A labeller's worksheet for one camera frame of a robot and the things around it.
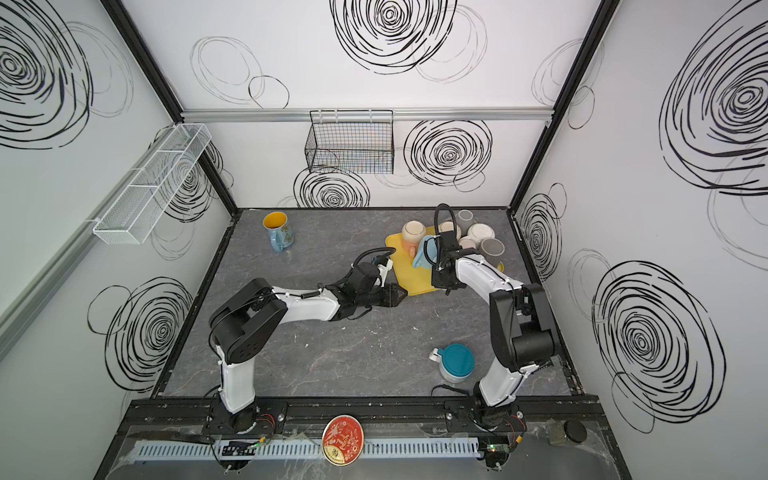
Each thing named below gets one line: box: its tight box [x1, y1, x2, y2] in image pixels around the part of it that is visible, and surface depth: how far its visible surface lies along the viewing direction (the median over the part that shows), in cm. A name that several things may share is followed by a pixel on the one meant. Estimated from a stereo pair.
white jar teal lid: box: [429, 343, 475, 383], surface depth 76 cm
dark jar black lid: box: [547, 418, 587, 447], surface depth 66 cm
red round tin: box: [321, 414, 364, 467], surface depth 69 cm
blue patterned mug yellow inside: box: [262, 211, 295, 253], surface depth 105 cm
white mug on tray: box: [467, 220, 496, 246], surface depth 104 cm
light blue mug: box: [412, 235, 438, 269], surface depth 86 cm
